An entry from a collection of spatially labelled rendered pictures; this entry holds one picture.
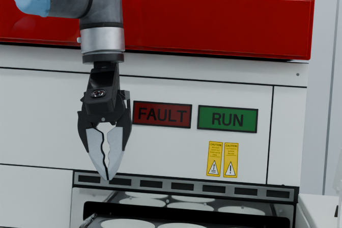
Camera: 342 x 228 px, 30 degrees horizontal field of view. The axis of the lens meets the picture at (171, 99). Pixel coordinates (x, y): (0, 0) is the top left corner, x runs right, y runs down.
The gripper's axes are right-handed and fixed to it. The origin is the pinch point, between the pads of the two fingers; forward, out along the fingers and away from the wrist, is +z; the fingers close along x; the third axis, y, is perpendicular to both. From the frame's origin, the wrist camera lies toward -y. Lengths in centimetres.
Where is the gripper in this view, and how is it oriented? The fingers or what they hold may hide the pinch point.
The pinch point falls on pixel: (107, 173)
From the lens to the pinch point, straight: 108.2
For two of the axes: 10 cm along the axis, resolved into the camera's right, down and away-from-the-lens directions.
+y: 0.9, 0.1, 10.0
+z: 0.6, 10.0, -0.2
